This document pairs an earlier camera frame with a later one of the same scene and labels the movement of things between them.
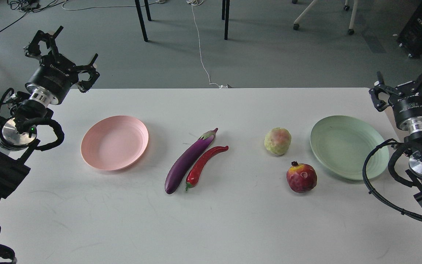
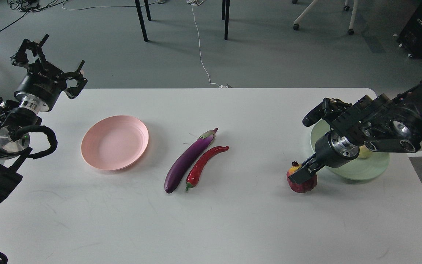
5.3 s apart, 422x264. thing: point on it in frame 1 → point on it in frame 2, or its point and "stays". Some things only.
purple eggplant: (184, 161) stays
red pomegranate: (301, 178) stays
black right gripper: (413, 104) → (331, 150)
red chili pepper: (193, 176) stays
